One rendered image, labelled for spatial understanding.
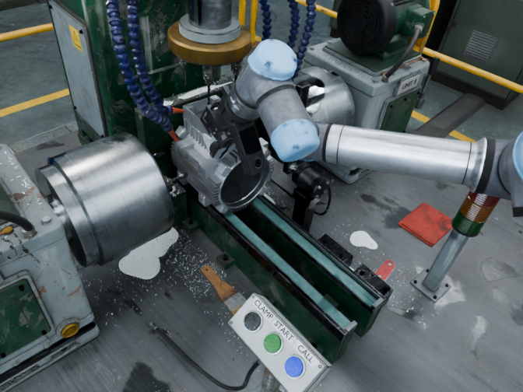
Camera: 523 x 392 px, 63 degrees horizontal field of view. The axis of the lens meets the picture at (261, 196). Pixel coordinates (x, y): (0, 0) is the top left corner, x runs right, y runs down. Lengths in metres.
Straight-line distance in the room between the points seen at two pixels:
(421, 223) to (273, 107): 0.79
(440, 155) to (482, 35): 3.23
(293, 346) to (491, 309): 0.69
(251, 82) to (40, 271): 0.49
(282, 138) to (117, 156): 0.36
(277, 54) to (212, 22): 0.24
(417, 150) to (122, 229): 0.57
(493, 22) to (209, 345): 3.42
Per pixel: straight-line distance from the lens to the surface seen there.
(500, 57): 3.98
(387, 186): 1.48
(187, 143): 1.07
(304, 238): 1.07
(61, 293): 0.91
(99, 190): 0.86
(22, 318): 0.89
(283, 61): 0.72
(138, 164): 0.89
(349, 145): 0.79
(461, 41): 4.05
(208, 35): 0.92
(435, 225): 1.40
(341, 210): 1.34
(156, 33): 1.14
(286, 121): 0.69
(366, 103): 1.27
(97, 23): 1.06
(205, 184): 1.02
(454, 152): 0.79
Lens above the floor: 1.70
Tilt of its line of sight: 43 degrees down
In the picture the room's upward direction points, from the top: 7 degrees clockwise
